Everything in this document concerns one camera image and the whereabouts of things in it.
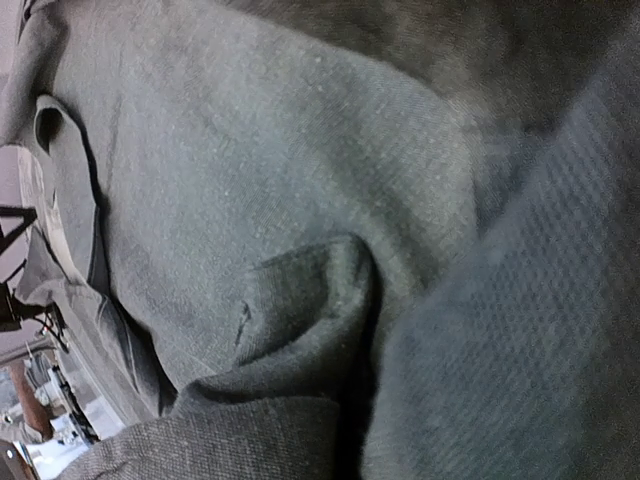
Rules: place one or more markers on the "grey garment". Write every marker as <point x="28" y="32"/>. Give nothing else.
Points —
<point x="340" y="239"/>

